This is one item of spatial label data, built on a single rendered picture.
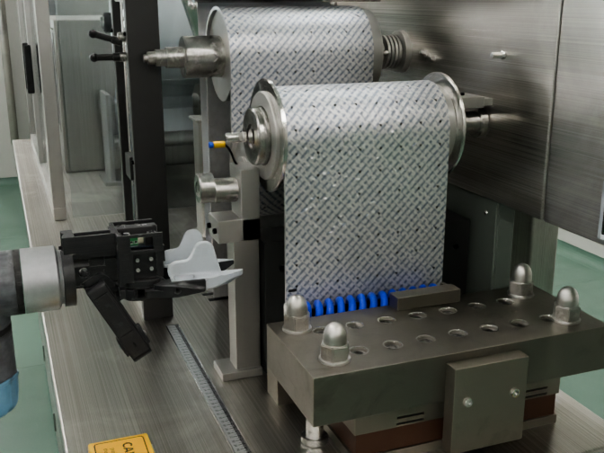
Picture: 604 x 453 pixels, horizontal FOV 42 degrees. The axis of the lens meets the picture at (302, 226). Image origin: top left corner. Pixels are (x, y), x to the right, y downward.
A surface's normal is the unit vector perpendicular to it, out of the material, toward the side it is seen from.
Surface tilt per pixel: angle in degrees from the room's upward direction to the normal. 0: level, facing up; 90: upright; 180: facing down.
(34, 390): 0
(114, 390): 0
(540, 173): 90
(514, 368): 90
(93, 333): 0
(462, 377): 90
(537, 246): 90
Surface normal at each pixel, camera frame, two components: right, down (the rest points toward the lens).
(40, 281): 0.34, 0.05
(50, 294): 0.36, 0.41
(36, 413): 0.00, -0.96
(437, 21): -0.93, 0.11
